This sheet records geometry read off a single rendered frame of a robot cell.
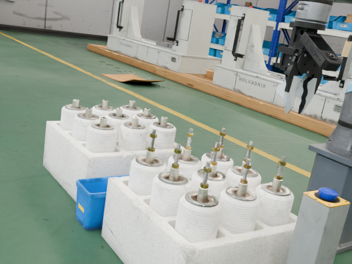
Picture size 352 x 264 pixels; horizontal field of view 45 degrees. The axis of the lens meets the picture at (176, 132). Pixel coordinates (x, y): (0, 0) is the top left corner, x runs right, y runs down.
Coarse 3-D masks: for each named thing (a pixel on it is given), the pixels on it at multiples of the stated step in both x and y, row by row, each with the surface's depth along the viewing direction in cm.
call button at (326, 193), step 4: (320, 188) 90; (324, 188) 90; (328, 188) 91; (320, 192) 89; (324, 192) 88; (328, 192) 88; (332, 192) 89; (336, 192) 89; (324, 196) 88; (328, 196) 88; (332, 196) 87; (336, 196) 88; (332, 200) 88
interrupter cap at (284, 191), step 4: (264, 184) 109; (268, 184) 109; (264, 188) 106; (268, 188) 107; (284, 188) 108; (268, 192) 104; (272, 192) 104; (276, 192) 105; (280, 192) 105; (284, 192) 105; (288, 192) 106
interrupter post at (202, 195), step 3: (201, 189) 92; (204, 189) 92; (207, 189) 93; (198, 192) 93; (201, 192) 93; (204, 192) 92; (207, 192) 93; (198, 195) 93; (201, 195) 93; (204, 195) 93; (198, 198) 93; (201, 198) 93; (204, 198) 93; (201, 201) 93; (204, 201) 93
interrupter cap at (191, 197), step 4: (188, 192) 96; (192, 192) 96; (196, 192) 97; (188, 196) 94; (192, 196) 94; (196, 196) 95; (208, 196) 96; (212, 196) 96; (188, 200) 92; (192, 200) 92; (196, 200) 93; (208, 200) 94; (212, 200) 94; (216, 200) 94; (196, 204) 91; (200, 204) 90; (204, 204) 91; (208, 204) 92; (212, 204) 92; (216, 204) 92
